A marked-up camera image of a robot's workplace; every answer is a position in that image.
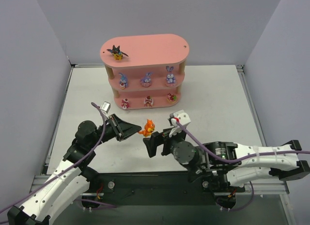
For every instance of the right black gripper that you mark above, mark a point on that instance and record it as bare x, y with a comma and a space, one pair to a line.
166, 143

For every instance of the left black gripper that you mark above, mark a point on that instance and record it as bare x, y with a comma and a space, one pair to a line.
116, 127

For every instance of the orange spiky creature toy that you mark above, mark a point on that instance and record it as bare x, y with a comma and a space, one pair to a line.
149, 128

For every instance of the red white cake toy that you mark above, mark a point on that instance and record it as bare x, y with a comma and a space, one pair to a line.
125, 104

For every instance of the strawberry cake bear toy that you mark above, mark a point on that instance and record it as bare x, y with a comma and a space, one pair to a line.
148, 102

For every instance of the pink bear strawberry donut toy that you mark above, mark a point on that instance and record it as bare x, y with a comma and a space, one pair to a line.
171, 98

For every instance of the small purple bunny toy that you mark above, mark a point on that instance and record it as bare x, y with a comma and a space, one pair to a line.
123, 81

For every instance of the purple bunny donut toy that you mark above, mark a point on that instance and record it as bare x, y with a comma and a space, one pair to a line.
146, 81

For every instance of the blue bunny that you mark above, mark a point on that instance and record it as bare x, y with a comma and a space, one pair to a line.
170, 78

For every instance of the black bat creature toy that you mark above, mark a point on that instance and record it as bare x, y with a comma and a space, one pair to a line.
117, 53

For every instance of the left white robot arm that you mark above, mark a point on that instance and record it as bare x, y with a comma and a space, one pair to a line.
72, 176

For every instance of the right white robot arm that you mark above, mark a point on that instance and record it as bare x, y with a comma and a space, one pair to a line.
229, 164

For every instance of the pink three-tier shelf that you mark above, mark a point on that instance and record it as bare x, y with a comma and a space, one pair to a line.
147, 53

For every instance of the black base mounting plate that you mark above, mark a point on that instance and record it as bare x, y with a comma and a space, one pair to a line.
176, 188

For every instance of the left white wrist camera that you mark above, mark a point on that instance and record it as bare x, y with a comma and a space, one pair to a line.
105, 107

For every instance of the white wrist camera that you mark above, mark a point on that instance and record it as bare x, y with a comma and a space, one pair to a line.
176, 118
105, 107

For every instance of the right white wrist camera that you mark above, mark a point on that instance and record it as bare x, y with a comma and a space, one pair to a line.
176, 118

